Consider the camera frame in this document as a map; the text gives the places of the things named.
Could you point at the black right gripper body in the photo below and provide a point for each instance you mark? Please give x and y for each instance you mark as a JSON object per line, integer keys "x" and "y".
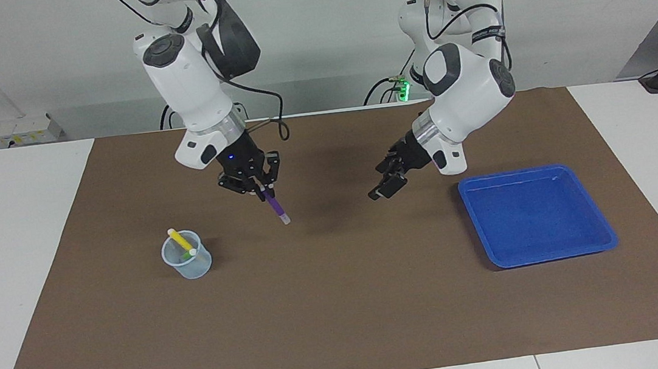
{"x": 244, "y": 160}

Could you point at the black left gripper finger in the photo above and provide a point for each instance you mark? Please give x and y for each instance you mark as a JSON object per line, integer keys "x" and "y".
{"x": 395, "y": 185}
{"x": 380, "y": 190}

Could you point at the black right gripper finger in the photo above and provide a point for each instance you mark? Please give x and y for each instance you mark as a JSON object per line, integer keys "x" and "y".
{"x": 247, "y": 187}
{"x": 270, "y": 175}

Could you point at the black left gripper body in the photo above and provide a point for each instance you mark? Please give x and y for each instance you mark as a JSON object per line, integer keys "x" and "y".
{"x": 408, "y": 155}

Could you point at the purple marker pen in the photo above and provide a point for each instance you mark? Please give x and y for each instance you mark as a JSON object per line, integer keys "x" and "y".
{"x": 276, "y": 208}

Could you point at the yellow marker pen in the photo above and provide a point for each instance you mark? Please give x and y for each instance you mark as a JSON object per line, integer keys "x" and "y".
{"x": 181, "y": 241}

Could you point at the green marker pen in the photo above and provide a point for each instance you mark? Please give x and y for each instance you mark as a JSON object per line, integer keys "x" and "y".
{"x": 187, "y": 255}

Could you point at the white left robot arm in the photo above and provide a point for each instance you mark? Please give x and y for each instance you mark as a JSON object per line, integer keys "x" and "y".
{"x": 466, "y": 90}

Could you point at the translucent plastic cup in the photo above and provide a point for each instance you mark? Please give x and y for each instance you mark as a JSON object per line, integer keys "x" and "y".
{"x": 191, "y": 267}

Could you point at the brown table mat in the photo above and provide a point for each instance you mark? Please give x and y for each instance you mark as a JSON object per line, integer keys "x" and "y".
{"x": 342, "y": 305}

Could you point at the blue plastic tray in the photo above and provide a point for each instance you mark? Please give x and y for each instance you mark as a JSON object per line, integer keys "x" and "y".
{"x": 534, "y": 218}

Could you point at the white wall power strip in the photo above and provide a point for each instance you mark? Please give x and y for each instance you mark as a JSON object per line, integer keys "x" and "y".
{"x": 26, "y": 129}

